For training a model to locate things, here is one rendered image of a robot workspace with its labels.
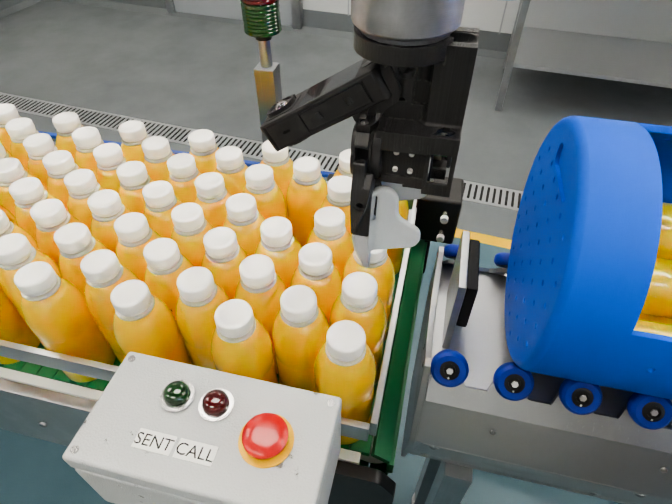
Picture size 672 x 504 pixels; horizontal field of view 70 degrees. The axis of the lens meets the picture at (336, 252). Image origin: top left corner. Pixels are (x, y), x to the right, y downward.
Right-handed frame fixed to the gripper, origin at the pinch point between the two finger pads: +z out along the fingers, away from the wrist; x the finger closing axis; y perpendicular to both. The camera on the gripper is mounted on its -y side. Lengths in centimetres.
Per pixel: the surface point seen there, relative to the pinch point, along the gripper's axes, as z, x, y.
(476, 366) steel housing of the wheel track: 22.1, 2.1, 15.1
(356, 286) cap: 6.6, -1.3, -0.5
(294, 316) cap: 7.1, -6.3, -5.9
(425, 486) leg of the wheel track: 96, 13, 17
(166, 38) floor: 113, 309, -215
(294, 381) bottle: 17.9, -7.7, -6.3
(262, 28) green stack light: -3.1, 41.8, -25.4
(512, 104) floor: 115, 262, 48
